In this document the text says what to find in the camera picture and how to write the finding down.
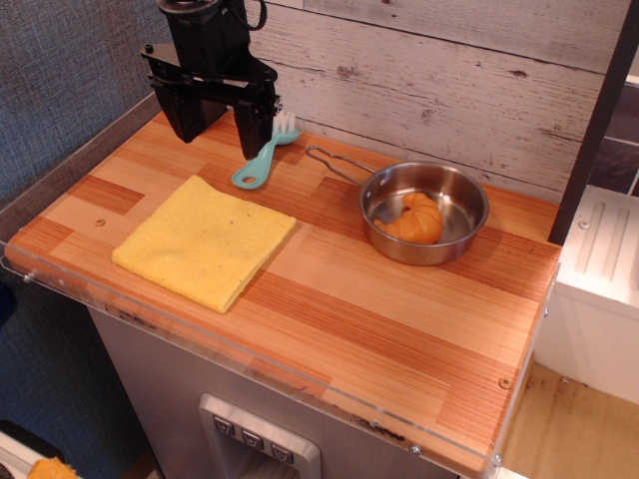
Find clear acrylic edge guard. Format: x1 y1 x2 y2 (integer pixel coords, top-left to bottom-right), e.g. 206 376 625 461
7 228 559 478

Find folded yellow cloth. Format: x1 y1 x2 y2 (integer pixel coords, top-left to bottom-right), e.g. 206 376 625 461
112 176 297 313

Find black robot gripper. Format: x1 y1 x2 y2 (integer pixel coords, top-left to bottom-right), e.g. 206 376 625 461
141 1 279 161

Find small steel saucepan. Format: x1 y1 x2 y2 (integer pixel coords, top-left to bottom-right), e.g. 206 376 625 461
306 146 489 265

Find white toy sink unit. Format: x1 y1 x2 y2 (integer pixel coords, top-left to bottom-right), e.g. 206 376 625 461
534 187 638 402

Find silver dispenser panel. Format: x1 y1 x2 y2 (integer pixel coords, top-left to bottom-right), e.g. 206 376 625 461
199 393 322 478

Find orange object bottom left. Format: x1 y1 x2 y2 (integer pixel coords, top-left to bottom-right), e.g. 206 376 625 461
27 457 79 479

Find dark right shelf post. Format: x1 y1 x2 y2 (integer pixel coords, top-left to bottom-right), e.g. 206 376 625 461
548 0 638 245

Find orange toy croissant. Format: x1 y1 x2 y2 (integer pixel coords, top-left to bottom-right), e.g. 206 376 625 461
373 193 443 244

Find grey toy fridge cabinet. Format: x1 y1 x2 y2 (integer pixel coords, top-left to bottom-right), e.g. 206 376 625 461
90 309 454 478

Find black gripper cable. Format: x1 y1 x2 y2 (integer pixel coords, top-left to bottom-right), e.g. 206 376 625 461
234 0 269 32

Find teal dish brush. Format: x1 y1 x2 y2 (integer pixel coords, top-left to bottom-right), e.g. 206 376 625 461
232 111 301 190

